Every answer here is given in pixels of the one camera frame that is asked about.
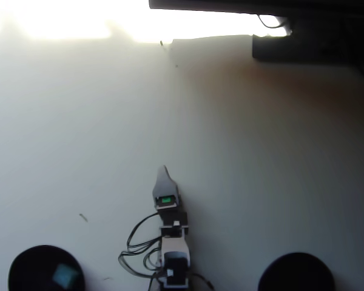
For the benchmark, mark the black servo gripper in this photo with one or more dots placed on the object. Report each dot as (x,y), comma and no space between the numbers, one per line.
(171,213)

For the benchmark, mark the white Koch robot arm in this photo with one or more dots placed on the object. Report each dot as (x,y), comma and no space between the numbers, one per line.
(175,257)

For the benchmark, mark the black rectangular box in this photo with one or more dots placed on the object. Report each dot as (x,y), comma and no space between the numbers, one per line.
(309,45)

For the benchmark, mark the black round bowl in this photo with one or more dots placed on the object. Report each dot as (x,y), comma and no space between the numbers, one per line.
(33,269)
(296,272)

